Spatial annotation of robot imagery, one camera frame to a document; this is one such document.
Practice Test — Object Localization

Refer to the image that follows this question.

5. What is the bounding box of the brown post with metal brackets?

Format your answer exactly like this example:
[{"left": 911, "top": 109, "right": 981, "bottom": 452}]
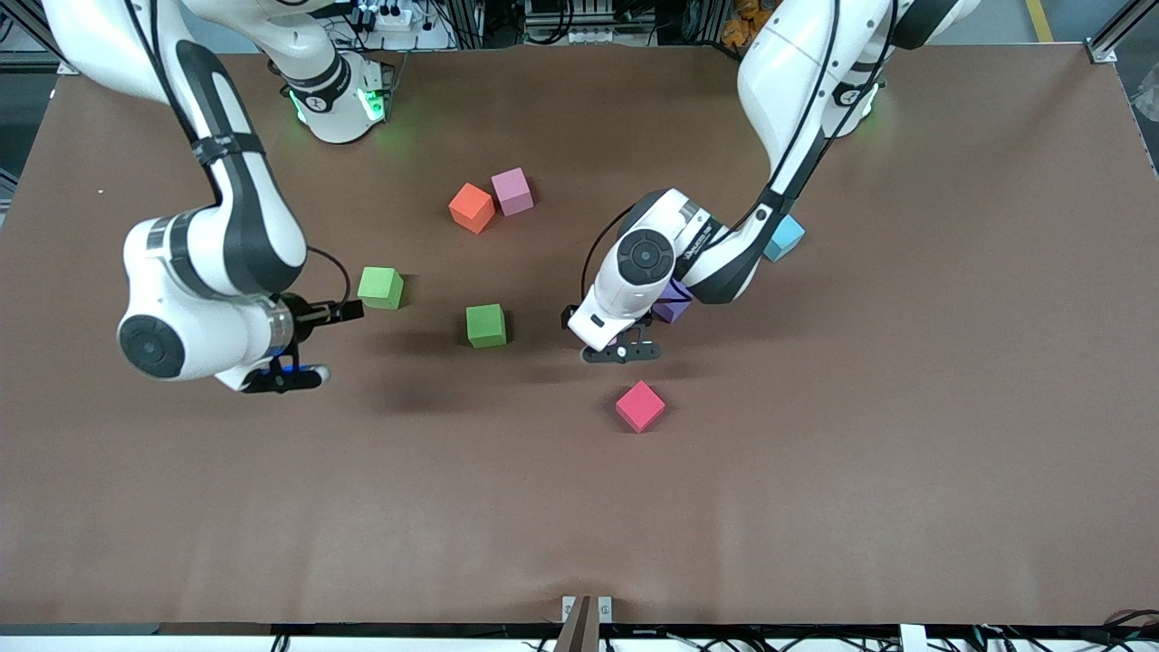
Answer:
[{"left": 554, "top": 595, "right": 615, "bottom": 652}]

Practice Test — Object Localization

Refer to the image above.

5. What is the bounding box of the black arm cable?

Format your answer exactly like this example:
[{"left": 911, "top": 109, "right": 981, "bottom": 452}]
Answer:
[
  {"left": 579, "top": 0, "right": 897, "bottom": 313},
  {"left": 122, "top": 0, "right": 354, "bottom": 318}
]

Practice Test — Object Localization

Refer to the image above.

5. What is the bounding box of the black cable bundle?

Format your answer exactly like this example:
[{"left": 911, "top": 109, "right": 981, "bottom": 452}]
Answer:
[{"left": 973, "top": 609, "right": 1159, "bottom": 652}]

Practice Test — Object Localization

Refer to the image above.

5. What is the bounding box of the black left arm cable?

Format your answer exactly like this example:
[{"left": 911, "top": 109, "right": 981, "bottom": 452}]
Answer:
[{"left": 579, "top": 0, "right": 897, "bottom": 313}]

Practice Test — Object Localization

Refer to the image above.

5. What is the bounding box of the brown table cover sheet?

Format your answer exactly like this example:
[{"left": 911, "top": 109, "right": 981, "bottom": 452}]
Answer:
[{"left": 0, "top": 45, "right": 1159, "bottom": 626}]

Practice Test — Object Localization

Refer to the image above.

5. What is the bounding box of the blue foam cube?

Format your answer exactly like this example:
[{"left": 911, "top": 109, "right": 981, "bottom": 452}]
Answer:
[{"left": 765, "top": 215, "right": 807, "bottom": 264}]

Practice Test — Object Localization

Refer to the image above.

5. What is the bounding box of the aluminium frame profile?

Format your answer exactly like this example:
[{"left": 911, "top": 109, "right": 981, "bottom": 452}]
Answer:
[
  {"left": 1087, "top": 0, "right": 1159, "bottom": 64},
  {"left": 0, "top": 0, "right": 91, "bottom": 75}
]

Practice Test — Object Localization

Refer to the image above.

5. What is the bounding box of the purple foam cube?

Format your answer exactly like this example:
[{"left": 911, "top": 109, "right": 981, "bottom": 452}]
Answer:
[{"left": 652, "top": 279, "right": 694, "bottom": 325}]

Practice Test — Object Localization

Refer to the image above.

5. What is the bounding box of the red foam cube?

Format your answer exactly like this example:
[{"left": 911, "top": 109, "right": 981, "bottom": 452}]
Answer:
[{"left": 616, "top": 380, "right": 666, "bottom": 434}]

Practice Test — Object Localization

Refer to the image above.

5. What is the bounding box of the light green foam cube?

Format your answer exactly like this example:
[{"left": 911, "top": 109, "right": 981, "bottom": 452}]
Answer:
[{"left": 357, "top": 266, "right": 405, "bottom": 312}]

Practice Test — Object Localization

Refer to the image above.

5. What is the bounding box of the pile of orange items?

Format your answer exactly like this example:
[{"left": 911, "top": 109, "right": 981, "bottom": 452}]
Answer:
[{"left": 722, "top": 0, "right": 778, "bottom": 51}]

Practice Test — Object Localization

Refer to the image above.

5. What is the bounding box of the metal equipment frame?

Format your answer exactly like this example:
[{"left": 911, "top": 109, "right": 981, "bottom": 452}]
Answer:
[{"left": 523, "top": 0, "right": 657, "bottom": 44}]

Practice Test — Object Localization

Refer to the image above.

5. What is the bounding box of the orange foam cube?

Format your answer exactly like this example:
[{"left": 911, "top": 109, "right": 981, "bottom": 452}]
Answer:
[{"left": 448, "top": 183, "right": 497, "bottom": 235}]

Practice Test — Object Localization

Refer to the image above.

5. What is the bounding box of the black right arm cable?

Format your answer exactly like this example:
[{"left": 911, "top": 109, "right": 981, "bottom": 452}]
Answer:
[{"left": 122, "top": 0, "right": 354, "bottom": 318}]

